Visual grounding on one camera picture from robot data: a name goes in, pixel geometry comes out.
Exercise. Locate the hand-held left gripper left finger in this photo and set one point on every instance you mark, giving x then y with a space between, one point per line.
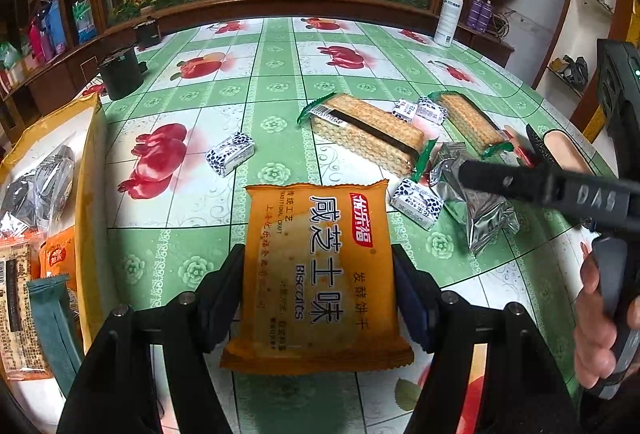
222 309

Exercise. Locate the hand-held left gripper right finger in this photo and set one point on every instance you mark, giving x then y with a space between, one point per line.
412 304

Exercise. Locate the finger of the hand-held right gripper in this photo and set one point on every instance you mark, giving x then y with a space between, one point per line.
500 179

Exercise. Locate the slim green-end cracker packet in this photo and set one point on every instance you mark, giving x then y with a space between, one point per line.
472 123

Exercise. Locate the small white patterned candy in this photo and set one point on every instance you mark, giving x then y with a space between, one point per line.
230 153
415 204
405 108
432 111

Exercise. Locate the orange biscuit packet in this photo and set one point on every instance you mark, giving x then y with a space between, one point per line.
315 274
60 259

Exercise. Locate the yellow cardboard box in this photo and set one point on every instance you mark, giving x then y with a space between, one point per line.
92 194

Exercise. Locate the clear printed snack packet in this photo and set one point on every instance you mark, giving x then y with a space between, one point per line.
55 174

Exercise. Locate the person's right hand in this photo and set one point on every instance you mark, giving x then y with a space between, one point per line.
592 334

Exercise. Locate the large green-end cracker packet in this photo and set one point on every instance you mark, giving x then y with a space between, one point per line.
365 133

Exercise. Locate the purple bottle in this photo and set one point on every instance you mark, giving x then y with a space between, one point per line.
485 16
474 13

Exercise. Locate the white spray bottle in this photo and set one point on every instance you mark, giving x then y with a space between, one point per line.
446 23

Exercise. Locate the dark green snack packet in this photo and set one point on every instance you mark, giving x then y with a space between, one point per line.
50 324

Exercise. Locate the green fruit-print tablecloth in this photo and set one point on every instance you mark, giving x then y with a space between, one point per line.
280 73

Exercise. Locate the black cup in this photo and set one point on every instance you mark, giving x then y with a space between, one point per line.
120 73

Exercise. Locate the small black box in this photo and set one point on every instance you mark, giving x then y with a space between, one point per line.
147 33

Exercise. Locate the light green packet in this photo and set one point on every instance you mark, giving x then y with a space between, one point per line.
85 21

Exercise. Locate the blue packet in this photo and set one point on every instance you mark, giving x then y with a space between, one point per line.
55 26

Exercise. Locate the green box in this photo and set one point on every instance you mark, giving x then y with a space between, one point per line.
10 56

